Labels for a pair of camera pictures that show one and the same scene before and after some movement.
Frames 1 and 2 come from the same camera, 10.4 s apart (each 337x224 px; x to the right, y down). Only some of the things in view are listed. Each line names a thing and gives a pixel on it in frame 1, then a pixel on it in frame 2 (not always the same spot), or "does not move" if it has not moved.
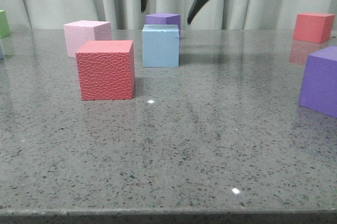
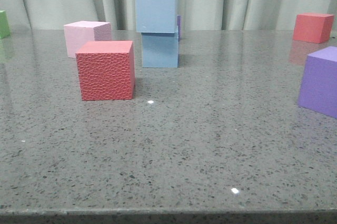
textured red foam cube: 107,69 does not move
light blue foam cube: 1,52 → 156,10
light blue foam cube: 160,45 does not move
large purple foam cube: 318,91 does not move
